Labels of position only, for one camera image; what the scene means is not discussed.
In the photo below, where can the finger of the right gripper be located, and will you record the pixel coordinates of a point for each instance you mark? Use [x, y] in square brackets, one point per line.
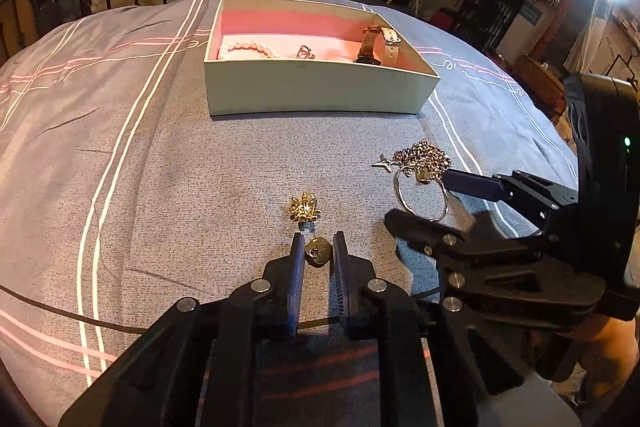
[425, 236]
[475, 185]

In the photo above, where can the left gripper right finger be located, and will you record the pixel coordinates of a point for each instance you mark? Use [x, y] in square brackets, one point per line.
[342, 276]

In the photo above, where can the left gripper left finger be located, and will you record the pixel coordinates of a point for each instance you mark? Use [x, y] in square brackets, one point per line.
[294, 278]

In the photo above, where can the gold heart pendant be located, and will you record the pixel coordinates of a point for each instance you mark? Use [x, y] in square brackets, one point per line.
[318, 251]

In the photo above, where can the gold flower brooch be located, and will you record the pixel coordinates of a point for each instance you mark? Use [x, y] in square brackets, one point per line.
[304, 209]

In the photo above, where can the beige strap wristwatch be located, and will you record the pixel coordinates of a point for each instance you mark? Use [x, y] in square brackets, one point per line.
[380, 45]

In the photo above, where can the small silver ring charm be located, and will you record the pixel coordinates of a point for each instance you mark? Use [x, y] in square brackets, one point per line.
[305, 52]

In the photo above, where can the grey plaid bed cover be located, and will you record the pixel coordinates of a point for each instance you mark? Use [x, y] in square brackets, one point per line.
[120, 194]

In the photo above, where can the open pale green box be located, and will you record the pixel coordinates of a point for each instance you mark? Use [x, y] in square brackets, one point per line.
[251, 65]

